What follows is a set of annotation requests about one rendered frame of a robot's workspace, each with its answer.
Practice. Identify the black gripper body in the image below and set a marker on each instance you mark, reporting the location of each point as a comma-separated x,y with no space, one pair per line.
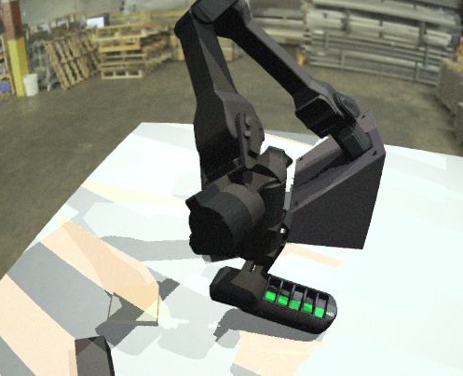
245,288

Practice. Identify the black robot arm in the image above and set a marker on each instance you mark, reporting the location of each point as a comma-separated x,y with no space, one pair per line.
240,187

